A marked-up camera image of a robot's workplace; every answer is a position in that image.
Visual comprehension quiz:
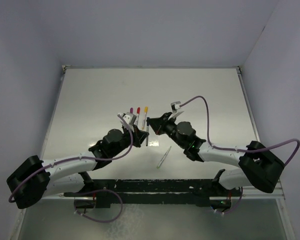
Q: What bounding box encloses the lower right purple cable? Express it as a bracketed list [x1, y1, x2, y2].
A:
[213, 187, 244, 217]

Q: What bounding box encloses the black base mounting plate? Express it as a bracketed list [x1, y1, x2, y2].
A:
[64, 179, 241, 209]

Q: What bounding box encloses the yellow pen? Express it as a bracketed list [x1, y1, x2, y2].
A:
[141, 109, 147, 130]

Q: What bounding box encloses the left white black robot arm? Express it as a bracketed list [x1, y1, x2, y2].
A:
[6, 125, 149, 209]

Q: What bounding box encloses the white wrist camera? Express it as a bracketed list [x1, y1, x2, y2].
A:
[168, 101, 184, 120]
[117, 112, 137, 129]

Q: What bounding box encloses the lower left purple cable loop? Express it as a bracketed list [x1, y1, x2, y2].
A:
[73, 188, 124, 223]

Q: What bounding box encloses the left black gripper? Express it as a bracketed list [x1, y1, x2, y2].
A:
[110, 123, 148, 157]

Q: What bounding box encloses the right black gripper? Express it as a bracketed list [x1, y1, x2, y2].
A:
[146, 113, 186, 149]

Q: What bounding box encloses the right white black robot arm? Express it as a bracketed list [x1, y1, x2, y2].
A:
[146, 112, 285, 196]

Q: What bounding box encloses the blue pen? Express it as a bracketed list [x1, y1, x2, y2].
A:
[145, 126, 150, 147]

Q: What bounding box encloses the red pen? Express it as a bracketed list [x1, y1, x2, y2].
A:
[135, 113, 140, 126]

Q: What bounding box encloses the green pen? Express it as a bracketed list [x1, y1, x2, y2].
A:
[156, 146, 172, 169]

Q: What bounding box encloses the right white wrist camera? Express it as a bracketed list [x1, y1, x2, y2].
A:
[168, 101, 184, 120]

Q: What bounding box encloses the blue pen cap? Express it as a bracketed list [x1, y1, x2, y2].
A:
[146, 117, 150, 127]

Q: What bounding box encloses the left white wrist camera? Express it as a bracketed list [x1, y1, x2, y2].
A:
[117, 112, 137, 129]

